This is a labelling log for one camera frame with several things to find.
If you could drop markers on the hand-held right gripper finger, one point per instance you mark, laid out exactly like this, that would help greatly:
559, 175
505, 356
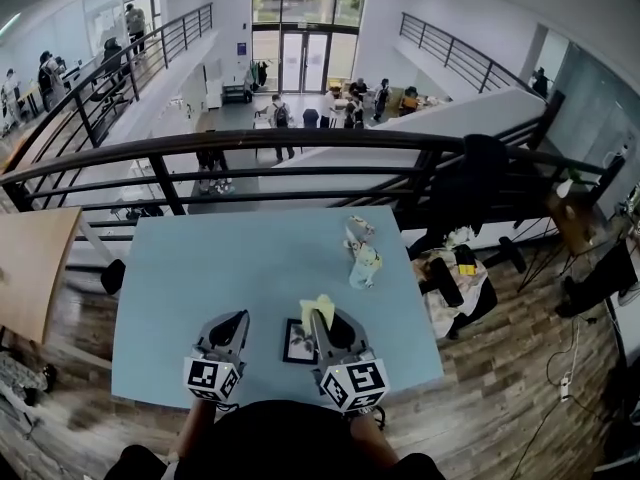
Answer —
320, 335

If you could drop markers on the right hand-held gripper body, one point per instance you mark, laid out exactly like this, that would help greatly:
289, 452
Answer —
356, 380

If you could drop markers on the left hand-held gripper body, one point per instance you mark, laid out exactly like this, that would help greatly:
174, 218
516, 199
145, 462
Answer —
209, 375

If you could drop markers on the black picture frame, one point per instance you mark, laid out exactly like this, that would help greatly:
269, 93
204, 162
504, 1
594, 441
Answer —
300, 340

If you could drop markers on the yellow cloth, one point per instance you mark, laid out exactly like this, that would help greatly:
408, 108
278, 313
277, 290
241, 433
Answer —
325, 305

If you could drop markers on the person's left forearm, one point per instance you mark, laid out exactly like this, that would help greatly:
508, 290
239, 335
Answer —
192, 428

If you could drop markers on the person's right forearm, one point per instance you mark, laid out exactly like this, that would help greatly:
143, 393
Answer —
371, 435

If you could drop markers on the person's black clothing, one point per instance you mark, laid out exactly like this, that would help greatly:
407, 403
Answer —
280, 443

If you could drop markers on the patterned clothes pile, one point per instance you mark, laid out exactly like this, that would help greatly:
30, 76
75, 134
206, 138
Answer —
442, 303

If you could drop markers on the black round stool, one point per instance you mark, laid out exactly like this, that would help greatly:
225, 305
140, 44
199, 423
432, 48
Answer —
113, 276

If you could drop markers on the black office chair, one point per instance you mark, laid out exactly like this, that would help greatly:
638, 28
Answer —
480, 305

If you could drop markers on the small yellow box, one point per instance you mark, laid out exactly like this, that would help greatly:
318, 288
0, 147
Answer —
467, 269

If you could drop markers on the black metal railing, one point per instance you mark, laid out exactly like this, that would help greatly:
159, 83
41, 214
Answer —
250, 140

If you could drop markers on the light wooden desk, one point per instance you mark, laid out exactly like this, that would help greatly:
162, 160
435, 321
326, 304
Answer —
30, 268

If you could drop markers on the white power strip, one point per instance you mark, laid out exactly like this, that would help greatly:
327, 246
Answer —
565, 389

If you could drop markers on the black jacket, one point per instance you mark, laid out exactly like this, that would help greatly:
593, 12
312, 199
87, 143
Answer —
470, 183

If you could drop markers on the black bag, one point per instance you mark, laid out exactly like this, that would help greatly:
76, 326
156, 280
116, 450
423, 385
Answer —
595, 280

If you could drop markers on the small wooden side table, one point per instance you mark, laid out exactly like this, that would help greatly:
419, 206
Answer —
572, 223

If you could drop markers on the glass entrance door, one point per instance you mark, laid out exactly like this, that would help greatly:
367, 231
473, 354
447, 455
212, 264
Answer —
305, 60

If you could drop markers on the white vase with plant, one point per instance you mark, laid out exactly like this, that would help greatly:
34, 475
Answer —
565, 186

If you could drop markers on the black balcony railing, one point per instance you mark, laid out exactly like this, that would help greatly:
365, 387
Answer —
460, 55
125, 68

